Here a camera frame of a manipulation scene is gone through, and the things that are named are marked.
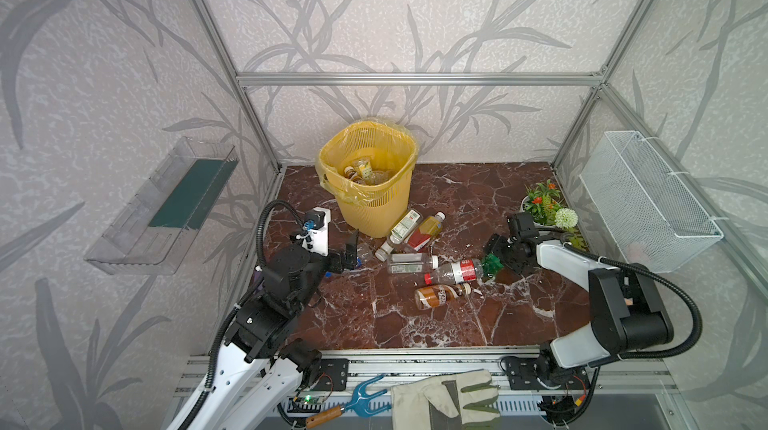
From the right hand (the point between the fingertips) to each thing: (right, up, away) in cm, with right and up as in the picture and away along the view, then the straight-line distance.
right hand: (492, 244), depth 95 cm
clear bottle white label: (-37, +22, +1) cm, 43 cm away
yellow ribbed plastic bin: (-35, +9, -8) cm, 37 cm away
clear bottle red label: (-13, -6, -10) cm, 18 cm away
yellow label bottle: (-41, +25, +2) cm, 48 cm away
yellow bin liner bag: (-33, +31, -1) cm, 45 cm away
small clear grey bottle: (-26, -5, -4) cm, 27 cm away
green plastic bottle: (-2, -5, -6) cm, 8 cm away
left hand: (-42, +11, -28) cm, 52 cm away
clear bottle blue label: (-41, -3, -2) cm, 41 cm away
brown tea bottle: (-46, +23, -1) cm, 51 cm away
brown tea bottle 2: (-21, -12, -13) cm, 27 cm away
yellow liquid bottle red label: (-20, +5, +1) cm, 21 cm away
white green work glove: (-18, -32, -26) cm, 45 cm away
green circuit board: (-52, -35, -23) cm, 66 cm away
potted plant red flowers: (+13, +13, -8) cm, 20 cm away
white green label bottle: (-30, +4, 0) cm, 30 cm away
